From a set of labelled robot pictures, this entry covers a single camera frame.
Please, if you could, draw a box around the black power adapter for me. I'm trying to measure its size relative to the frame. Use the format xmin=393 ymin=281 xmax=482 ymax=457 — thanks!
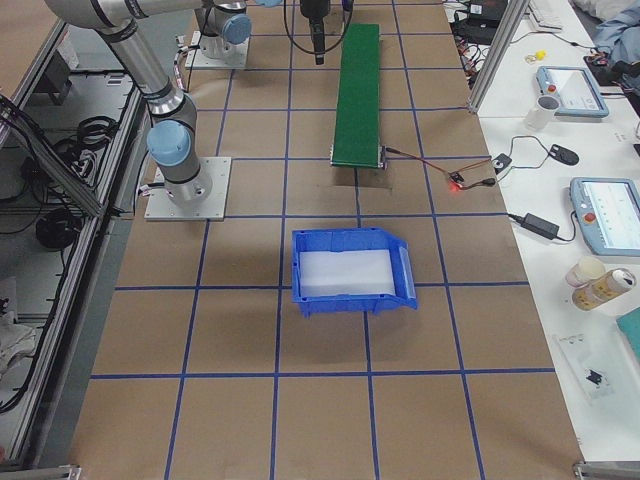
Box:
xmin=520 ymin=213 xmax=559 ymax=240

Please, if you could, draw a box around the paper cup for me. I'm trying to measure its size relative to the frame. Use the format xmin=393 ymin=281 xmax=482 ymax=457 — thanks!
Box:
xmin=565 ymin=256 xmax=606 ymax=287

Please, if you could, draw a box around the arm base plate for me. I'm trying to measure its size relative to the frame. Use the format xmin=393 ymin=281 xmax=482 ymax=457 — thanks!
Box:
xmin=185 ymin=30 xmax=250 ymax=70
xmin=144 ymin=157 xmax=232 ymax=221

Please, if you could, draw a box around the white cup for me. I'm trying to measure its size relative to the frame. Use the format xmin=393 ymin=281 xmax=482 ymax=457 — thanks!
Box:
xmin=524 ymin=95 xmax=560 ymax=131

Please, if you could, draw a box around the black computer mouse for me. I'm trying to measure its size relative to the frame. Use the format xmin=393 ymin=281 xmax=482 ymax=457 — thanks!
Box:
xmin=549 ymin=144 xmax=580 ymax=166

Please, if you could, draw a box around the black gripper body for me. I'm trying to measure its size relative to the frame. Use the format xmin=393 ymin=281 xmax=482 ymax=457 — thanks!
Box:
xmin=300 ymin=0 xmax=330 ymax=21

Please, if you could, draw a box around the blue plastic bin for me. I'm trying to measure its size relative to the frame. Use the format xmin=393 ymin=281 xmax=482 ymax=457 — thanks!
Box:
xmin=291 ymin=228 xmax=418 ymax=317

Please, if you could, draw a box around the clear plastic bag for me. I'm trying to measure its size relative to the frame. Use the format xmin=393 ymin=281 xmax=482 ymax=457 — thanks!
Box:
xmin=552 ymin=321 xmax=639 ymax=410

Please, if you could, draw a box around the aluminium frame post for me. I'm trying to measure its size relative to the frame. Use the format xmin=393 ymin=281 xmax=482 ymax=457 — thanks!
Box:
xmin=467 ymin=0 xmax=529 ymax=114

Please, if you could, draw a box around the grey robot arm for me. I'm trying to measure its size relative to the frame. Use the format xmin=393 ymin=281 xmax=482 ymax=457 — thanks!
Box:
xmin=196 ymin=1 xmax=331 ymax=65
xmin=46 ymin=1 xmax=214 ymax=204

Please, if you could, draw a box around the green conveyor belt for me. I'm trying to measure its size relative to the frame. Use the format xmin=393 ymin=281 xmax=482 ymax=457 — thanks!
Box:
xmin=331 ymin=24 xmax=385 ymax=169

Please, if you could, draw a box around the small red-lit sensor board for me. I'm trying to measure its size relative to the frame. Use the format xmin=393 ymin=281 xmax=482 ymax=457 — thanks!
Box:
xmin=447 ymin=171 xmax=465 ymax=191

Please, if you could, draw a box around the teach pendant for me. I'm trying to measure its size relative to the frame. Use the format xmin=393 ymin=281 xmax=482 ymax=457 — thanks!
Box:
xmin=536 ymin=66 xmax=609 ymax=118
xmin=569 ymin=177 xmax=639 ymax=257

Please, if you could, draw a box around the beverage can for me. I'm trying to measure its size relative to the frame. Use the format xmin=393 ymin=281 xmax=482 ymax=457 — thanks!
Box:
xmin=572 ymin=268 xmax=636 ymax=311

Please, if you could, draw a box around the upper teach pendant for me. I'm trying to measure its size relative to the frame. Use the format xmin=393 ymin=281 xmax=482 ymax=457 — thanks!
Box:
xmin=536 ymin=66 xmax=609 ymax=118

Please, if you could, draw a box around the lower teach pendant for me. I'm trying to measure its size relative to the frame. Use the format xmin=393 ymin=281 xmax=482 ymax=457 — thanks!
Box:
xmin=569 ymin=177 xmax=639 ymax=257

